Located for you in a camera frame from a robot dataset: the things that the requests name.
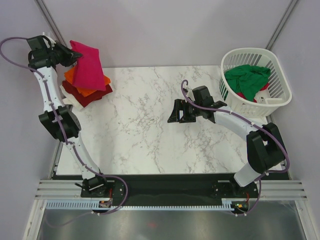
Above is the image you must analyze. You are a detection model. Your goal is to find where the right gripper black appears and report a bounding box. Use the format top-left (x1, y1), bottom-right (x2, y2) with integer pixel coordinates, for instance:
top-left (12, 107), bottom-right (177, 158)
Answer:
top-left (167, 98), bottom-right (203, 123)

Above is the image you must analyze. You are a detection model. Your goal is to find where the pink red t shirt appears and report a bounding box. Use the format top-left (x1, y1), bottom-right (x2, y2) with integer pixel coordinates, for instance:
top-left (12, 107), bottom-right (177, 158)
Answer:
top-left (69, 40), bottom-right (106, 91)

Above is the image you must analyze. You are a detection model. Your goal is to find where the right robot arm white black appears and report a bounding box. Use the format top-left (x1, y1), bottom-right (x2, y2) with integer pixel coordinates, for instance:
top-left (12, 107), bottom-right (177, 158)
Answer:
top-left (167, 86), bottom-right (288, 197)

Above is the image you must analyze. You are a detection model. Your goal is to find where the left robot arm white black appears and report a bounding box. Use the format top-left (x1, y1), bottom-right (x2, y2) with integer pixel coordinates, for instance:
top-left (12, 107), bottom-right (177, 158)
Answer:
top-left (26, 35), bottom-right (110, 197)

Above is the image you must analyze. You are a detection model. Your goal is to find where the folded orange t shirt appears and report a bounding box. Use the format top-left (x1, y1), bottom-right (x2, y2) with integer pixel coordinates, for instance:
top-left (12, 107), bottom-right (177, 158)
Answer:
top-left (64, 67), bottom-right (111, 97)

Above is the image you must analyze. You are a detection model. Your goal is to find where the folded dark red t shirt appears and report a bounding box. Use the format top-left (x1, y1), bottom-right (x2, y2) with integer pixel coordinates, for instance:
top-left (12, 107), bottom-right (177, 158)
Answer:
top-left (62, 80), bottom-right (113, 108)

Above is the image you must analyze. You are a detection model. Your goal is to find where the folded white t shirt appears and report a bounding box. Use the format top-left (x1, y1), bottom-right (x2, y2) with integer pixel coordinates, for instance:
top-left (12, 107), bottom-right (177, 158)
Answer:
top-left (60, 85), bottom-right (84, 111)

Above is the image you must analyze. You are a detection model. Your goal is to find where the red garment under green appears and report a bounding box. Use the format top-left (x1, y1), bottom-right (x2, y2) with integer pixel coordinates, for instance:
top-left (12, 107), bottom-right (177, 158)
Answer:
top-left (236, 82), bottom-right (270, 103)

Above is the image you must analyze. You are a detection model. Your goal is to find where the green t shirt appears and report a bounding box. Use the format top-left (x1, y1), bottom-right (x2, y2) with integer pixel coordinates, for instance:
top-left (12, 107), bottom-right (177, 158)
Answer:
top-left (224, 64), bottom-right (271, 94)

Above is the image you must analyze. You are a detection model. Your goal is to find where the white plastic laundry basket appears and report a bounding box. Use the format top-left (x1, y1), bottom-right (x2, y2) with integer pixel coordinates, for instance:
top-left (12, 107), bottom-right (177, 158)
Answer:
top-left (219, 47), bottom-right (292, 118)

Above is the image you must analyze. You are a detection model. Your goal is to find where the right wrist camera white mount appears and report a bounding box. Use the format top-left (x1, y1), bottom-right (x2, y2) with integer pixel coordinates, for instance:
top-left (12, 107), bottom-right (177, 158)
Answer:
top-left (183, 86), bottom-right (195, 101)

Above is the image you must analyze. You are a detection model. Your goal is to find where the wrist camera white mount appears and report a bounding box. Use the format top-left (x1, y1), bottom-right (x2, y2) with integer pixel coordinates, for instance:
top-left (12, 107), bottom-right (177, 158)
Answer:
top-left (42, 32), bottom-right (56, 48)
top-left (183, 86), bottom-right (195, 101)

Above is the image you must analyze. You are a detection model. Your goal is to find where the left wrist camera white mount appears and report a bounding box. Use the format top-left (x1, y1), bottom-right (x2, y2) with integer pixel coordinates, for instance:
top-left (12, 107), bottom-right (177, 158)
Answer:
top-left (42, 32), bottom-right (56, 48)

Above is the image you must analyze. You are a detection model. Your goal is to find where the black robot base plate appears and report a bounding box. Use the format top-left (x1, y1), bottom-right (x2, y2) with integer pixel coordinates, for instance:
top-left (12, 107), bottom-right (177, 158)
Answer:
top-left (80, 173), bottom-right (258, 206)

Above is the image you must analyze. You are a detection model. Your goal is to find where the white slotted cable duct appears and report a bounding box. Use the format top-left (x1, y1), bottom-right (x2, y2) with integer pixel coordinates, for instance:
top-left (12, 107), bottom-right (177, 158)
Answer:
top-left (45, 199), bottom-right (235, 211)

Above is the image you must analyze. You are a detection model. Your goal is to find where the aluminium frame rail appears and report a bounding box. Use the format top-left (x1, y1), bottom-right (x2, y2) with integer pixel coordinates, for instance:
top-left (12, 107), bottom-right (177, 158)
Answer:
top-left (35, 179), bottom-right (307, 201)

